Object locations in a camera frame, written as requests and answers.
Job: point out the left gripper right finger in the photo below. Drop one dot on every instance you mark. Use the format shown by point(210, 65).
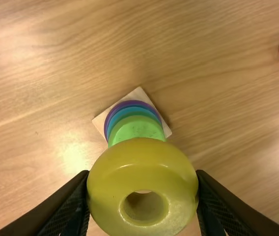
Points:
point(223, 209)

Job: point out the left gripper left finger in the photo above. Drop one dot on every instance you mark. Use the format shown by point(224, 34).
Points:
point(63, 209)

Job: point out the wooden peg base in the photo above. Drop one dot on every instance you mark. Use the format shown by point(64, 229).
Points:
point(139, 94)

